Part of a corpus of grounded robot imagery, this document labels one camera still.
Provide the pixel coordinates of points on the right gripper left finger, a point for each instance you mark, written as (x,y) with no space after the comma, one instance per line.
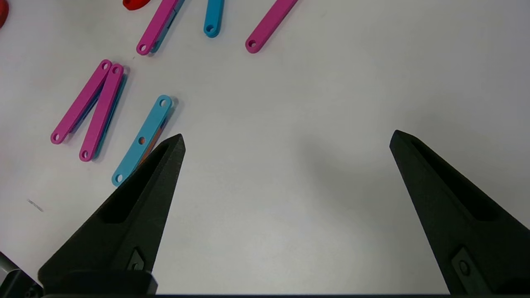
(136,207)

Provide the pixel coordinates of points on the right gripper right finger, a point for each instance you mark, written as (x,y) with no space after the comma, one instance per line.
(463,215)

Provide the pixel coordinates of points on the long pink bar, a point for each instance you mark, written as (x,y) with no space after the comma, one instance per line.
(157,22)
(101,111)
(80,103)

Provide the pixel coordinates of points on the small red arc piece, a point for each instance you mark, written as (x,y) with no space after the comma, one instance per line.
(134,4)

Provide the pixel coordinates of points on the long blue bar orange dot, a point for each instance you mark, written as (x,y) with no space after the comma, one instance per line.
(153,120)

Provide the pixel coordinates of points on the short blue bar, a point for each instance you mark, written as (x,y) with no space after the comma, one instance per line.
(214,14)

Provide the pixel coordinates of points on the short pink bar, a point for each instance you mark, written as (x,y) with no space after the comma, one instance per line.
(271,25)

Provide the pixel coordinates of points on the medium red arc piece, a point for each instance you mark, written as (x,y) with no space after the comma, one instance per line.
(2,14)

